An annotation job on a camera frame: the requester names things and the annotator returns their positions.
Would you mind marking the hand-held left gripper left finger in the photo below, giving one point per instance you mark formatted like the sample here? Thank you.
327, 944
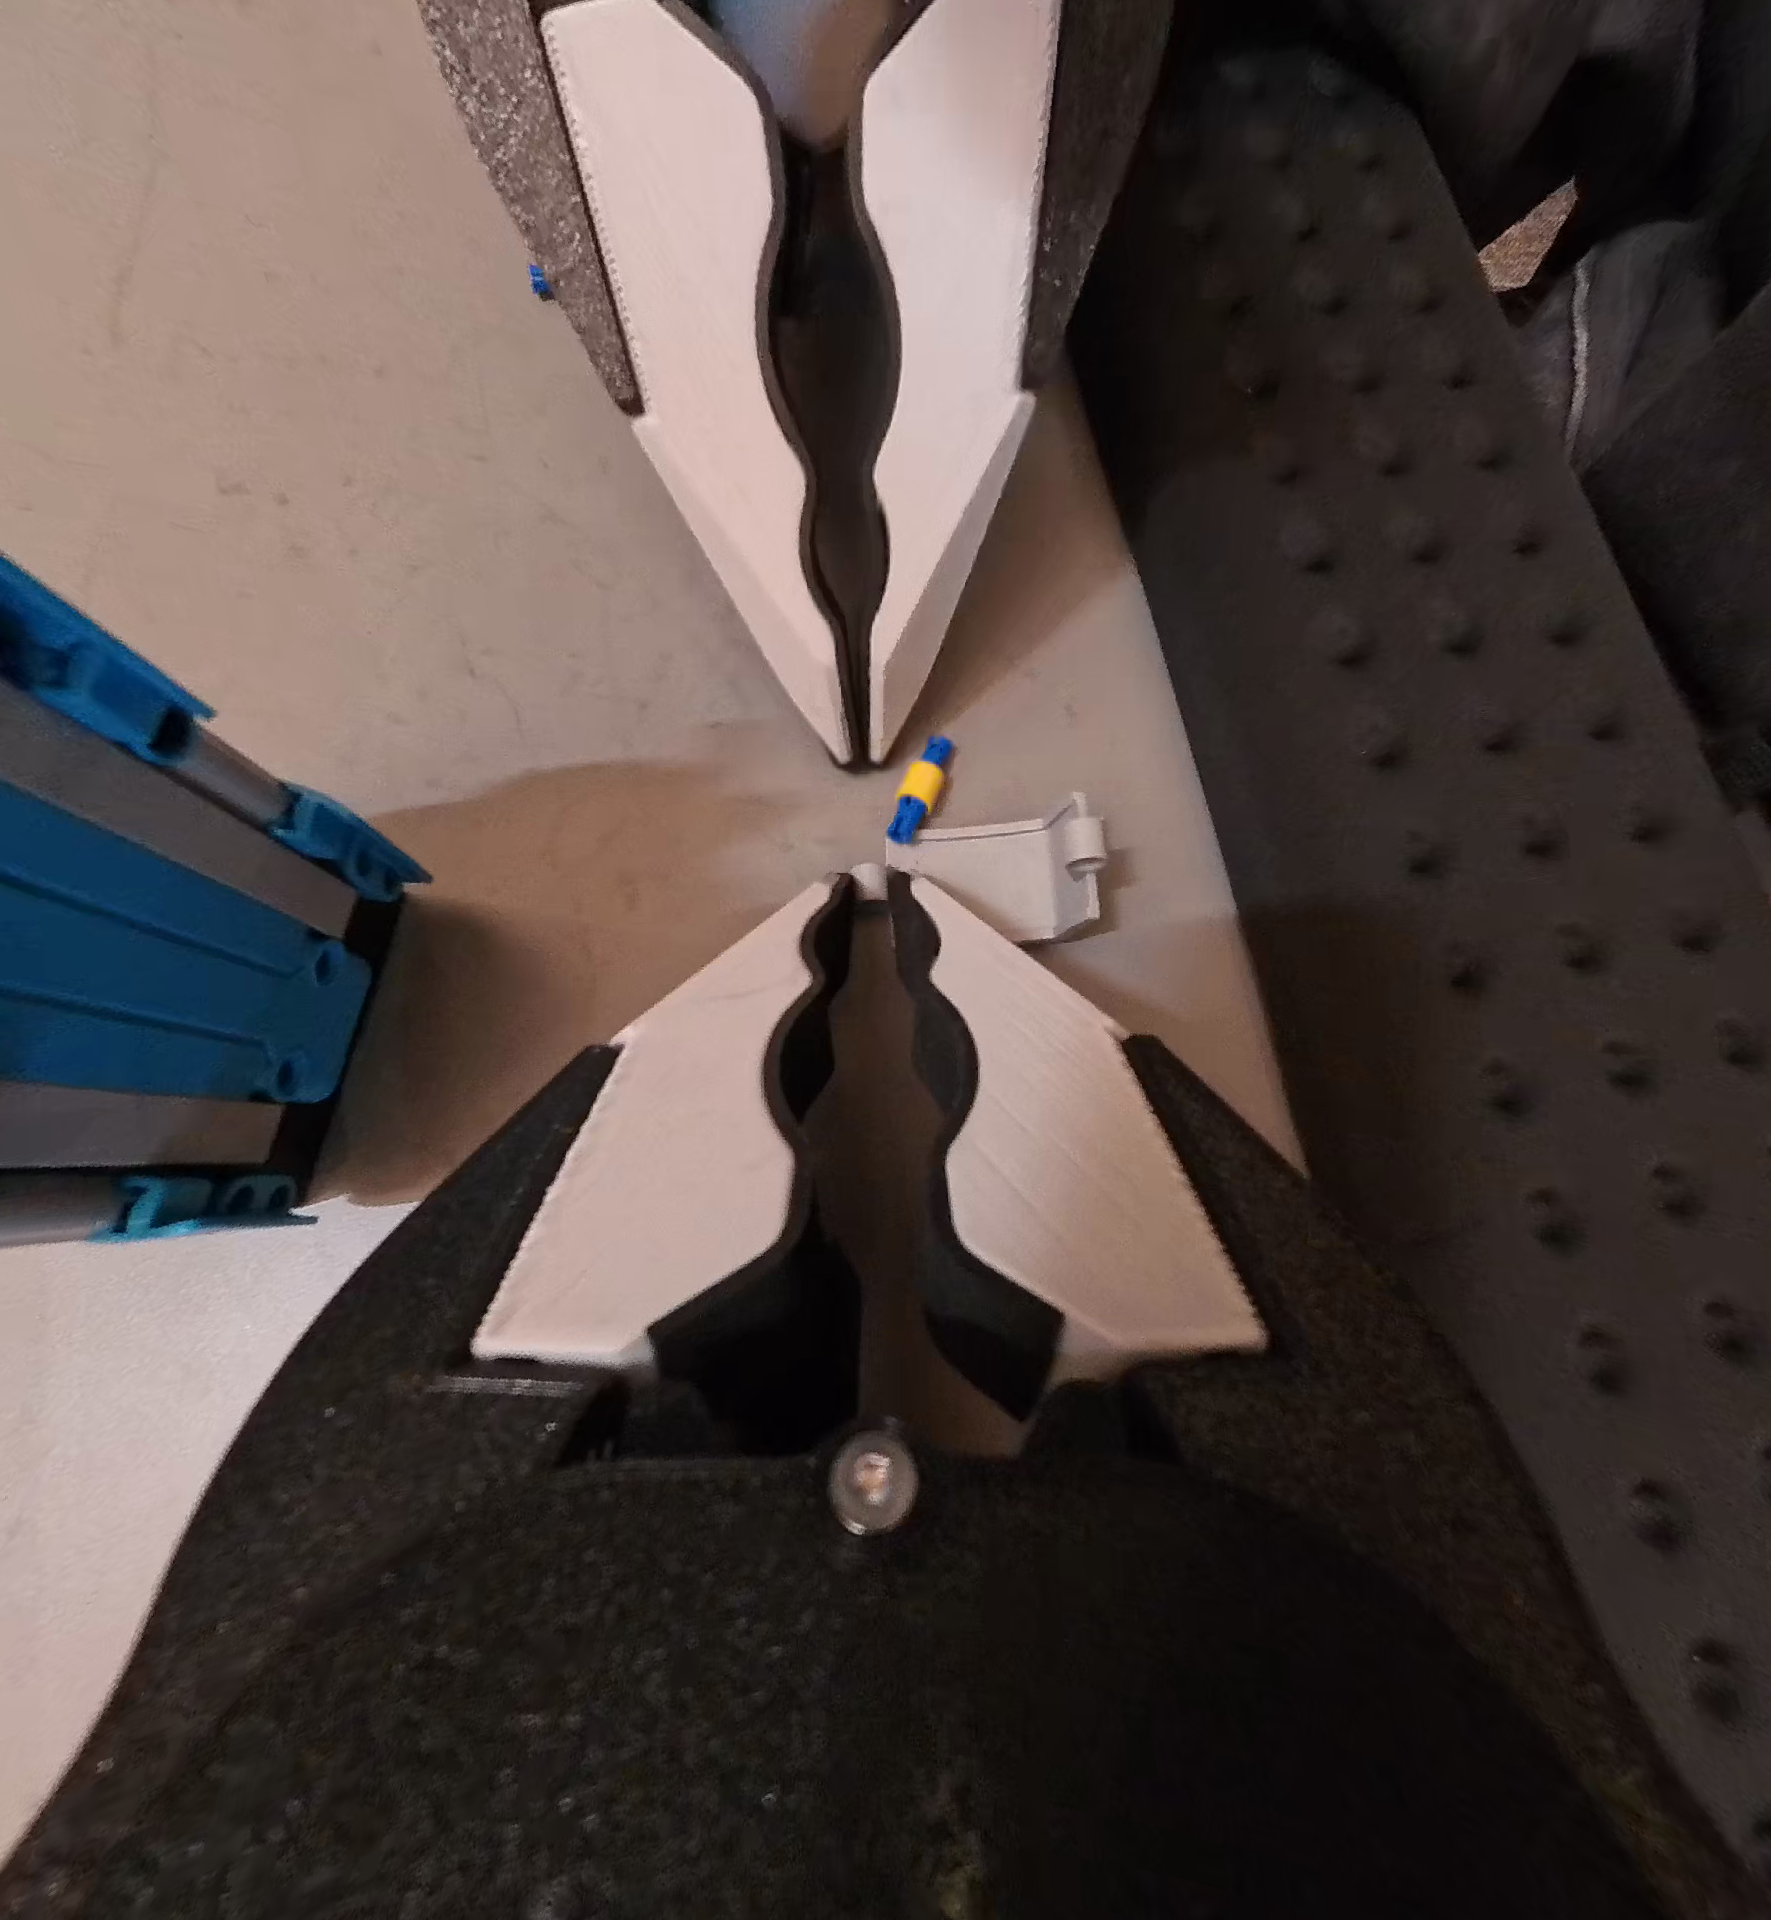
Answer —
677, 1169

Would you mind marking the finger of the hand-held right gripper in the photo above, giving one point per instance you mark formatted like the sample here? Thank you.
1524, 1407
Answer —
977, 301
677, 301

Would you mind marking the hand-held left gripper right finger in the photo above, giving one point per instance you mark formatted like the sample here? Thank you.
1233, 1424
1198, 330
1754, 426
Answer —
1082, 1169

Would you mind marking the grey curved panel piece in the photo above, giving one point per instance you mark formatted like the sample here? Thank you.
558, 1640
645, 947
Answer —
1021, 876

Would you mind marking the blue pin with yellow bush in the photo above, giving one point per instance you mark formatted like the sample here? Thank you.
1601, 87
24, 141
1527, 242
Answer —
920, 785

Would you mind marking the grey desk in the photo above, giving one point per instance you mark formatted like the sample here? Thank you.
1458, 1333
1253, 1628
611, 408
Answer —
302, 301

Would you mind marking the blue and black brick model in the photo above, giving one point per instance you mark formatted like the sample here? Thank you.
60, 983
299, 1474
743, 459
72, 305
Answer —
108, 929

